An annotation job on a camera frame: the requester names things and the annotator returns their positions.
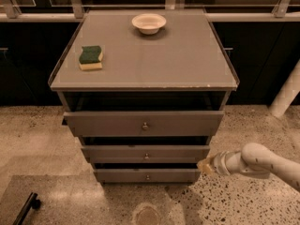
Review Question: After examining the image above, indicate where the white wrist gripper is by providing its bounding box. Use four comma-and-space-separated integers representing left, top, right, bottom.
197, 151, 232, 175

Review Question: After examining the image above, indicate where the grey drawer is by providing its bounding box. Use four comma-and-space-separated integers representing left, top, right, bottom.
94, 169, 200, 184
82, 145, 210, 163
64, 111, 224, 137

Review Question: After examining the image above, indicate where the green yellow sponge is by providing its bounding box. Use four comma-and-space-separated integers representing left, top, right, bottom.
79, 45, 103, 70

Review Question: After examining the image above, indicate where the metal railing frame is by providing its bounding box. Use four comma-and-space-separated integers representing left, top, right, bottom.
0, 0, 300, 23

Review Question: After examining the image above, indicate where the grey top drawer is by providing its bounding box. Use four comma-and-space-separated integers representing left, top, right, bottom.
64, 111, 224, 137

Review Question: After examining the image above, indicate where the grey bottom drawer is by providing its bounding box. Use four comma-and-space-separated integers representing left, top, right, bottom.
94, 169, 200, 184

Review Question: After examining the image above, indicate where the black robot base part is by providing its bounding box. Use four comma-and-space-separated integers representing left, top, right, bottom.
13, 192, 41, 225

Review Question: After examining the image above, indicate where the grey drawer cabinet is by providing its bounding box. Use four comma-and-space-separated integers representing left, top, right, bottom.
49, 9, 239, 170

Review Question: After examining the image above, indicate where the white ceramic bowl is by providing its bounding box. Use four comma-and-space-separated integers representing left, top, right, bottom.
131, 13, 167, 35

